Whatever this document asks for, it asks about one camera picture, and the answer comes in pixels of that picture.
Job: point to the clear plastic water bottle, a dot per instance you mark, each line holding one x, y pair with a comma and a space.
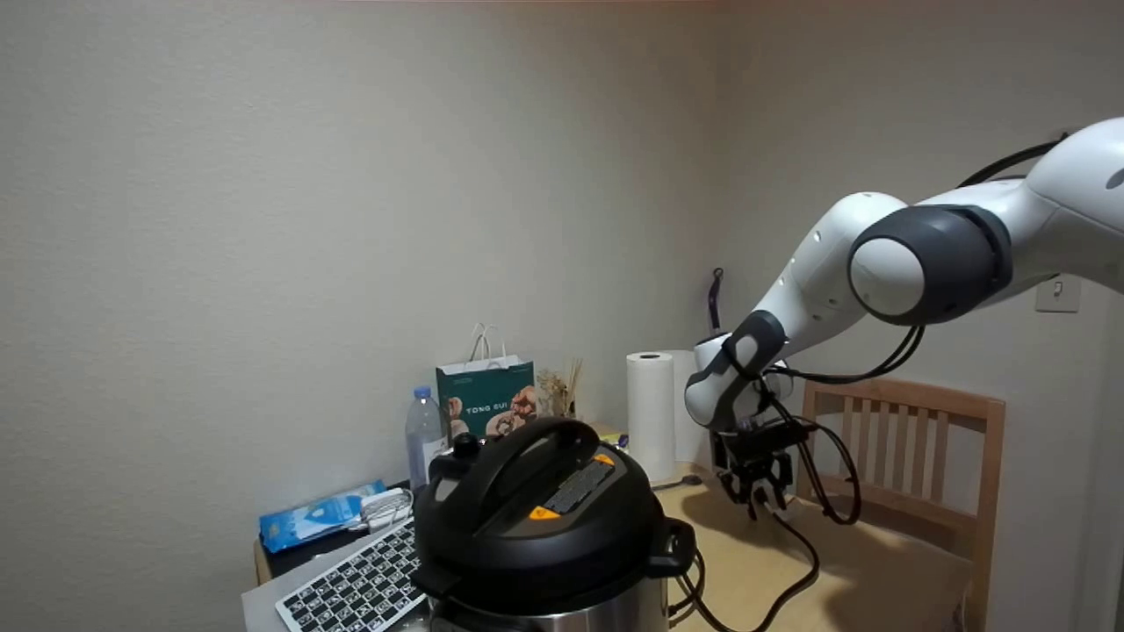
425, 438

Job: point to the white paper towel roll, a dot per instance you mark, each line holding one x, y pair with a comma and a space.
653, 409

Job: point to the black lid steel rice cooker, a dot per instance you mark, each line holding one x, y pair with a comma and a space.
537, 527

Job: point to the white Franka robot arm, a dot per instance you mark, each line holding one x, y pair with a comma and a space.
934, 258

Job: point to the blue tissue pack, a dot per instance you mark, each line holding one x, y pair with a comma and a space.
310, 520

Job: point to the green paper gift bag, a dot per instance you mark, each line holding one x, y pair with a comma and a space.
474, 396

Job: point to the white wall switch plate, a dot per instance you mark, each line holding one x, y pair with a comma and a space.
1059, 296

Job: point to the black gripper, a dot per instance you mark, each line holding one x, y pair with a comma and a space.
756, 449

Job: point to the wooden slat chair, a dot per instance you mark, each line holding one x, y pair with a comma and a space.
934, 467

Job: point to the small white box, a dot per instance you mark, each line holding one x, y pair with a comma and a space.
382, 506

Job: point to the white black key keyboard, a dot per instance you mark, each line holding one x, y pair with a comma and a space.
353, 585

